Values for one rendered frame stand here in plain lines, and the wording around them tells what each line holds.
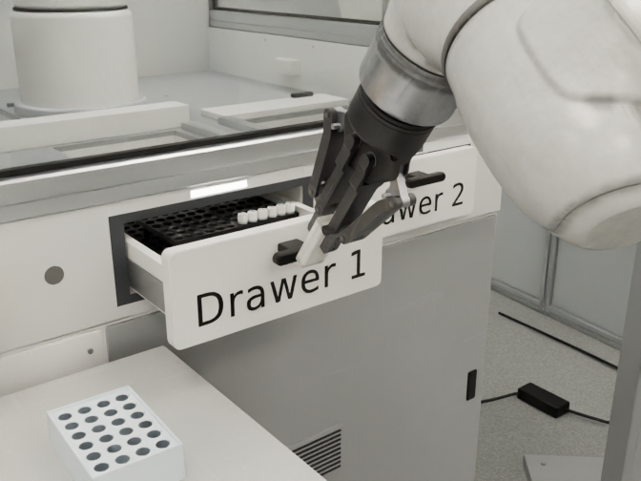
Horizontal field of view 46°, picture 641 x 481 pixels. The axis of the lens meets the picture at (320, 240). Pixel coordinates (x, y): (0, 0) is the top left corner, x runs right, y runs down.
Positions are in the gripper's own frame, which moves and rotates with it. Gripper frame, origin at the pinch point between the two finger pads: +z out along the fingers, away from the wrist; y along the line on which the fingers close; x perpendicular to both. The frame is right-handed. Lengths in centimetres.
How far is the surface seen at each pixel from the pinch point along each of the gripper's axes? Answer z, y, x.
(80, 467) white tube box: 9.5, -10.3, 28.5
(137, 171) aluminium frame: 7.7, 19.6, 10.7
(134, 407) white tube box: 12.3, -5.7, 21.0
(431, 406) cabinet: 50, -10, -41
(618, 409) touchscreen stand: 61, -25, -92
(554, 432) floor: 100, -19, -112
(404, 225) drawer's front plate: 19.1, 9.8, -30.6
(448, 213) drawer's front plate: 19.0, 9.8, -40.1
